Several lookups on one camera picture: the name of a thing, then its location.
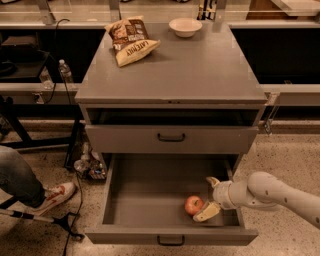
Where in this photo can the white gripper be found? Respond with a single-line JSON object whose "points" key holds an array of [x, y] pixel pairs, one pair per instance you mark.
{"points": [[220, 193]]}

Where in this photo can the red apple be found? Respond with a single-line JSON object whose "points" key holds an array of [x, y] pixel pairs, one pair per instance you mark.
{"points": [[193, 204]]}

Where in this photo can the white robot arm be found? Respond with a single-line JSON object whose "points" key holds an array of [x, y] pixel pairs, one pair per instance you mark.
{"points": [[261, 191]]}

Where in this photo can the open grey bottom drawer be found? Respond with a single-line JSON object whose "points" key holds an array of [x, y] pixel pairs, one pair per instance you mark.
{"points": [[145, 196]]}

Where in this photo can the grey drawer cabinet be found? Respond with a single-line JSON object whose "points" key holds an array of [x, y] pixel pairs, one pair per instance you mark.
{"points": [[200, 81]]}

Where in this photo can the closed grey upper drawer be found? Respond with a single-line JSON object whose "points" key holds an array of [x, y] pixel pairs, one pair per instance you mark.
{"points": [[171, 139]]}

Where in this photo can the pile of small clutter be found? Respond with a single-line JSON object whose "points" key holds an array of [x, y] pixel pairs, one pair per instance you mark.
{"points": [[89, 165]]}

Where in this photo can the black white stand leg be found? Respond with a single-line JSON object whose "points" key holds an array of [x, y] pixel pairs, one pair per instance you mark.
{"points": [[62, 222]]}

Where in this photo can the white red sneaker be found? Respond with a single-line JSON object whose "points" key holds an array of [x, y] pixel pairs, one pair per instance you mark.
{"points": [[53, 197]]}

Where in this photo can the white bowl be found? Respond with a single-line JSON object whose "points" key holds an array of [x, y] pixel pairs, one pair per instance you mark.
{"points": [[185, 27]]}

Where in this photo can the chips bag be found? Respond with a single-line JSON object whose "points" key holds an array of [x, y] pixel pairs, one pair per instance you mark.
{"points": [[130, 40]]}

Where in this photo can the clear water bottle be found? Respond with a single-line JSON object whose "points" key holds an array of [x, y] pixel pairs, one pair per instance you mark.
{"points": [[65, 72]]}

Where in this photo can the jeans leg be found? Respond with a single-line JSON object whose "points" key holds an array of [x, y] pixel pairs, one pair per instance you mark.
{"points": [[18, 179]]}

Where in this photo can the black table frame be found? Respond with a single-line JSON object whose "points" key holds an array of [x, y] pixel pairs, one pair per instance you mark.
{"points": [[41, 118]]}

